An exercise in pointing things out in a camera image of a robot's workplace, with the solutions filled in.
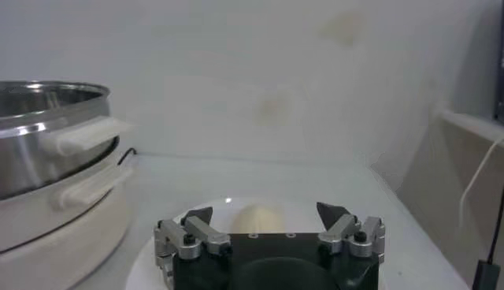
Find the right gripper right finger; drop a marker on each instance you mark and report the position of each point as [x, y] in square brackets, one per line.
[340, 230]

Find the white steamed baozi bun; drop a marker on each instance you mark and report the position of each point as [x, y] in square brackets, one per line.
[256, 220]

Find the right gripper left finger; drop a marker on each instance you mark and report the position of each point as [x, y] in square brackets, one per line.
[204, 234]

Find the white round plate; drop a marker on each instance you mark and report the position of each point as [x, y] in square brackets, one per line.
[299, 214]

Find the cream electric cooker base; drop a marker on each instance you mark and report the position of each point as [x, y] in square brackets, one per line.
[59, 244]

